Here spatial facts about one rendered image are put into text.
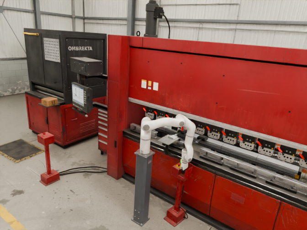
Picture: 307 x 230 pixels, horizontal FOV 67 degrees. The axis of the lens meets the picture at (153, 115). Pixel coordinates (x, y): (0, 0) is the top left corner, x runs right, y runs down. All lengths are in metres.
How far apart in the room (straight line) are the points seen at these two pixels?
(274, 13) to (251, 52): 4.48
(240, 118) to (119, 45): 1.85
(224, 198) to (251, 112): 1.12
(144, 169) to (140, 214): 0.66
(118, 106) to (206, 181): 1.62
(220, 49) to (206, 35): 4.81
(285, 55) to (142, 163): 1.85
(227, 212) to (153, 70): 2.06
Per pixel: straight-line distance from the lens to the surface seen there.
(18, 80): 9.65
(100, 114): 4.41
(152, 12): 3.38
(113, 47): 3.44
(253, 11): 7.20
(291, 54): 2.59
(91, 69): 3.27
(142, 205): 3.11
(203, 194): 3.25
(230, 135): 2.88
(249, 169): 2.98
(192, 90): 2.96
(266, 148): 2.82
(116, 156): 3.86
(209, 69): 2.83
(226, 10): 7.44
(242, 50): 2.68
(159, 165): 3.45
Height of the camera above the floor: 2.32
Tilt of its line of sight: 19 degrees down
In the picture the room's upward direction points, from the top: 4 degrees clockwise
